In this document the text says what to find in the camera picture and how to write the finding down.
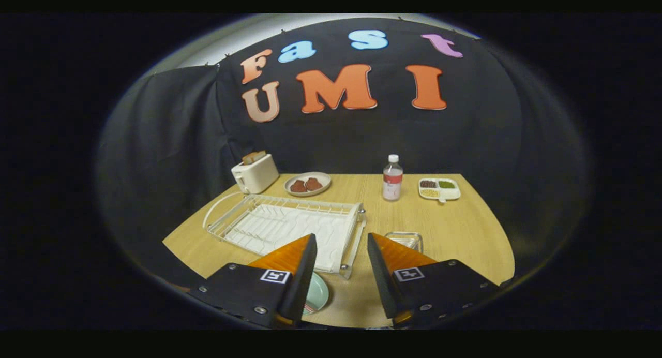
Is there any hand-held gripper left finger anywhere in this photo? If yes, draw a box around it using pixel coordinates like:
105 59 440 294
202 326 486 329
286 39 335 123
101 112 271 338
187 233 318 329

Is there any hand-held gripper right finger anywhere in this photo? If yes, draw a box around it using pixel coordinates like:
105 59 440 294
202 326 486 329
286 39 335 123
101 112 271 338
367 232 501 327

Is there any light green plate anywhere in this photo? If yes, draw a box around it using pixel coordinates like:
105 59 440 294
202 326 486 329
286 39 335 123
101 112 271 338
303 272 330 316

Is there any white wire dish rack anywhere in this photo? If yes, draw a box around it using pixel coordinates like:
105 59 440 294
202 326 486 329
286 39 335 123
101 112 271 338
203 191 367 280

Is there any metal mesh basket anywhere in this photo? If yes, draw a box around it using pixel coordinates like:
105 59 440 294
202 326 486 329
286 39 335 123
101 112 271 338
384 231 424 254

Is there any beige plate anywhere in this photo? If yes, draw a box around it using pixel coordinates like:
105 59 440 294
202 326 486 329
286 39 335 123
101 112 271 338
284 171 332 197

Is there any white divided dish with beans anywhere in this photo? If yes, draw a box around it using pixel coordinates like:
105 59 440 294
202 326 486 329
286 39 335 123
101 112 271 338
418 177 461 204

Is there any white drain tray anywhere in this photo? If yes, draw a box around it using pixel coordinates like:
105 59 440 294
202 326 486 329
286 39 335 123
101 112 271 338
225 203 360 273

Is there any clear bottle with red label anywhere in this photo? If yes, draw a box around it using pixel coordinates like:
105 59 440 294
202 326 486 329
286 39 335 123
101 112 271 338
382 154 403 202

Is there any white toaster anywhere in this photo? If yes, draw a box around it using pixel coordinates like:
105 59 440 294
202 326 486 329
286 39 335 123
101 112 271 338
231 154 280 195

